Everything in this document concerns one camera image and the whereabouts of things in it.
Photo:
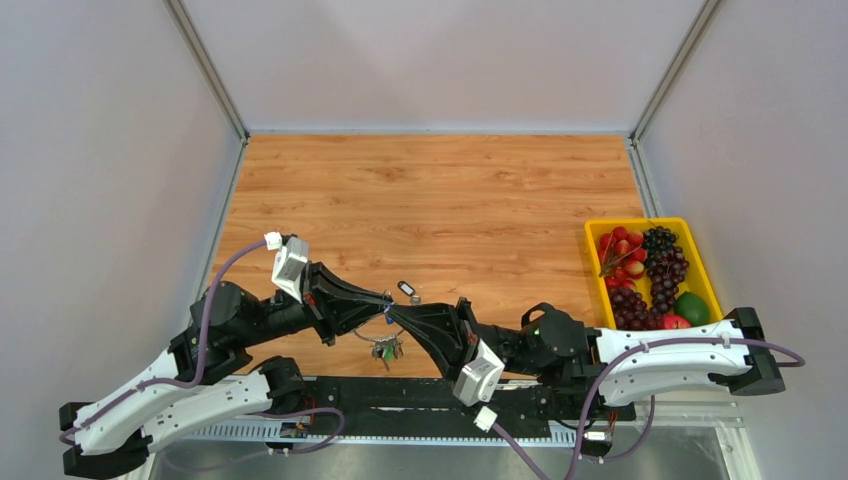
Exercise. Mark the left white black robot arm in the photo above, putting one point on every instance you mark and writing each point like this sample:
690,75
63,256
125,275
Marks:
183,389

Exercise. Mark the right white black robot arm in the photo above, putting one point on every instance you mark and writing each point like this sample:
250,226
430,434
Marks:
565,355

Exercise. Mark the red cherries bunch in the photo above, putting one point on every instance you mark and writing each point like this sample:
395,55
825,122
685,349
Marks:
622,257

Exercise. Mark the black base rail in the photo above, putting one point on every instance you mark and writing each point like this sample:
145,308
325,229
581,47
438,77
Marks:
426,408

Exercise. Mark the yellow plastic tray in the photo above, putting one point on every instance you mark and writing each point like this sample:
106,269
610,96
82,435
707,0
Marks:
697,280

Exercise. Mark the key with black tag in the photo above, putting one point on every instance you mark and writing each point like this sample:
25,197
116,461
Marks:
408,290

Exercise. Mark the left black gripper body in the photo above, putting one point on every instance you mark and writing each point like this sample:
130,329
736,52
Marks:
316,300

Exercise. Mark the dark red grapes bunch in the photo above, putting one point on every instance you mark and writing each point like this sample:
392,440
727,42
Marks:
631,312

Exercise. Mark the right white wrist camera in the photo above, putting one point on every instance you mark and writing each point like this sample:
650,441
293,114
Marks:
475,385

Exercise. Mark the dark purple grapes bunch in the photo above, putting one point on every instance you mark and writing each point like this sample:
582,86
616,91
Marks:
666,268

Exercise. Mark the red apple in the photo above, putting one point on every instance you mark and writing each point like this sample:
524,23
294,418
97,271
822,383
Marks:
672,321

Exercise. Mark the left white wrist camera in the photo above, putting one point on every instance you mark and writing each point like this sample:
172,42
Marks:
290,262

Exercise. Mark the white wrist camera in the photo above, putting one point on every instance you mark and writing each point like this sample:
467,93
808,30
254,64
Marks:
290,262
475,385

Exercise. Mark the keyring with key bunch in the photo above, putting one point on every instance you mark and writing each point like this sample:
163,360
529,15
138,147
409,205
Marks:
386,349

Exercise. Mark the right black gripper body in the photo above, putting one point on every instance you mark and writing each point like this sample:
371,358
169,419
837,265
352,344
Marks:
472,332

